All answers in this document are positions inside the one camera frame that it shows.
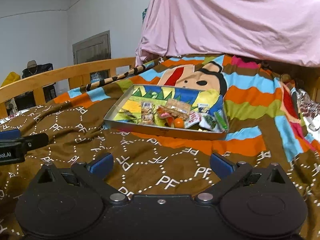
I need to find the white green vegetable snack packet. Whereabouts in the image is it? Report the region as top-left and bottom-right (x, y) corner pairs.
(184, 111), (217, 131)

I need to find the orange mandarin fruit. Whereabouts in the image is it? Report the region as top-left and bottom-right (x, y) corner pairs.
(173, 118), (184, 128)

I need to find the blue calcium tube packet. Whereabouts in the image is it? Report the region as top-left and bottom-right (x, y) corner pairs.
(197, 103), (210, 113)

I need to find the clear nut bar packet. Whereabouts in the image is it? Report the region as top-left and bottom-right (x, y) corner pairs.
(141, 101), (155, 125)

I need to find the clear oat cracker packet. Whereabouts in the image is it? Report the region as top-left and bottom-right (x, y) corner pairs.
(164, 99), (191, 121)

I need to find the orange tofu snack packet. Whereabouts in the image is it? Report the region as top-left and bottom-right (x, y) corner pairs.
(156, 106), (175, 127)

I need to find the green pen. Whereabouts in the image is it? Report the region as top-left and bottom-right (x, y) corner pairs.
(214, 112), (228, 132)

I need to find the black crate with hat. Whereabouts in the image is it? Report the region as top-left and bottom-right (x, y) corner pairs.
(22, 60), (56, 102)

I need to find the yellow bag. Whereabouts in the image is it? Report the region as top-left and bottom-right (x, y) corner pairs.
(1, 72), (21, 87)

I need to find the metal tray with dinosaur picture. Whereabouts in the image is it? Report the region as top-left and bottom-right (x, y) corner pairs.
(104, 85), (229, 140)

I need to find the colourful cartoon bed blanket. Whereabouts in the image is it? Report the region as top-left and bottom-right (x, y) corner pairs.
(1, 55), (319, 239)

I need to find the striped brown tan pole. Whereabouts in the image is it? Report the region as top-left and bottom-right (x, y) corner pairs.
(85, 61), (156, 92)

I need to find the grey door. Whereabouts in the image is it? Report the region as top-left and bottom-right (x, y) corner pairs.
(72, 30), (111, 64)

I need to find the pink bed sheet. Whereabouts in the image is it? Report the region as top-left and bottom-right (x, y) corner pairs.
(136, 0), (319, 67)

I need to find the wooden bed rail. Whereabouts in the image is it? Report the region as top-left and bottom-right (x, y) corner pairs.
(1, 57), (135, 119)

